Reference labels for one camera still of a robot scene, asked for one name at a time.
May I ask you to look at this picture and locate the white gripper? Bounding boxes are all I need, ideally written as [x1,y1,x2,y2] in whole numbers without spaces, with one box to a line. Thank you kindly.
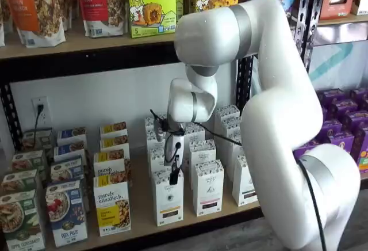
[164,131,185,186]

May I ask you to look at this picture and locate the wooden shelf board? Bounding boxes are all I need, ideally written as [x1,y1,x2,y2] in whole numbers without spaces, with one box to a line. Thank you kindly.
[37,144,262,249]
[0,17,291,60]
[315,12,368,27]

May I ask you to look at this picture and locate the thin black camera cable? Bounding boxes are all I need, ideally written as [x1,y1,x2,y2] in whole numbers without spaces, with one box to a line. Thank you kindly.
[149,108,244,147]

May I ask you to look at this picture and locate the white yellow Purely Elizabeth box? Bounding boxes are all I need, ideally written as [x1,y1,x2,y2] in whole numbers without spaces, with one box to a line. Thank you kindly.
[99,135,131,155]
[93,174,132,237]
[99,121,128,140]
[93,150,132,181]

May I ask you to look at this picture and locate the white plastic sheet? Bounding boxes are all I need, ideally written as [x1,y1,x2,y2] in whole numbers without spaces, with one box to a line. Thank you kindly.
[309,39,368,92]

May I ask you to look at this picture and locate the white box dark strip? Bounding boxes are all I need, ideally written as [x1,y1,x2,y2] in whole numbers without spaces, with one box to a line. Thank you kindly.
[221,117,243,138]
[214,104,242,122]
[232,154,259,207]
[223,134,245,182]

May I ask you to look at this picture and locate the short looped black cable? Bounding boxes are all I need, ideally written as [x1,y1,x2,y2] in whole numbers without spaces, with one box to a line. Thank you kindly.
[163,141,182,168]

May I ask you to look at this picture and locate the black power cord with plug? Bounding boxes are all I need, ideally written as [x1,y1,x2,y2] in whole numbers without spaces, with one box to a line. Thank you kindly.
[34,104,45,148]

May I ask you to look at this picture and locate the green apple cinnamon oatmeal box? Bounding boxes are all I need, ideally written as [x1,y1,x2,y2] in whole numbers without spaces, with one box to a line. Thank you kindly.
[11,149,48,177]
[0,189,47,251]
[0,169,40,197]
[21,128,55,153]

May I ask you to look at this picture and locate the black metal shelf rack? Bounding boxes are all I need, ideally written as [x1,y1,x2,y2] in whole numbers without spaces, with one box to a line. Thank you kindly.
[0,12,302,251]
[290,0,368,47]

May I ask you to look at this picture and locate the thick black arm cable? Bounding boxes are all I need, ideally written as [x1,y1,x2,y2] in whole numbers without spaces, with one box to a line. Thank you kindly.
[297,158,328,251]

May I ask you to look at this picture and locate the white box yellow strip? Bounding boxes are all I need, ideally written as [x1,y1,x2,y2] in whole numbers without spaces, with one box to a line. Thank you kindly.
[148,147,173,176]
[152,169,185,227]
[146,131,167,151]
[144,115,167,135]

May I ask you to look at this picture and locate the white wall outlet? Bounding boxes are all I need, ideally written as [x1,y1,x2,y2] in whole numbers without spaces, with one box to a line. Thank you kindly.
[30,97,51,126]

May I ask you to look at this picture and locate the purple Annie's snack box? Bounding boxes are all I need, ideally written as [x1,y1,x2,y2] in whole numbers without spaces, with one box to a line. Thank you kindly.
[317,89,347,107]
[330,98,359,119]
[293,143,320,159]
[343,109,368,131]
[350,125,368,165]
[315,119,343,143]
[327,131,355,155]
[349,87,368,102]

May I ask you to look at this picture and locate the red label granola bag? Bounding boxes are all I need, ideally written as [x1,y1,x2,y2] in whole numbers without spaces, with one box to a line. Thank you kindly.
[75,0,128,38]

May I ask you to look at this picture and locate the orange label granola bag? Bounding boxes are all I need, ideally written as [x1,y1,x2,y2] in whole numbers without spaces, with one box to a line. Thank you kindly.
[1,0,67,48]

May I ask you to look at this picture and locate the white box pink strip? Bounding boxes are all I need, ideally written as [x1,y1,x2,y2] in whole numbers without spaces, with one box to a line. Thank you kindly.
[189,139,217,191]
[194,159,225,217]
[183,124,206,148]

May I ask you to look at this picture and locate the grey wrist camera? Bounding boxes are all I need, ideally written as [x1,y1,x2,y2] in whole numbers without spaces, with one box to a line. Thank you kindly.
[154,117,167,144]

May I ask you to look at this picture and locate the purple orange snack box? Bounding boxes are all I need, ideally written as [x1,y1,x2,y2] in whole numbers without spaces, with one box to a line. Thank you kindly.
[357,147,368,173]

